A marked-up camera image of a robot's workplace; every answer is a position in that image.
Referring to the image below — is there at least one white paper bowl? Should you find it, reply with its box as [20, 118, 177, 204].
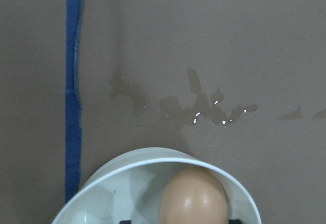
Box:
[53, 147, 261, 223]

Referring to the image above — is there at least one brown egg carried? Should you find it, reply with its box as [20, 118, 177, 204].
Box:
[158, 166, 228, 223]

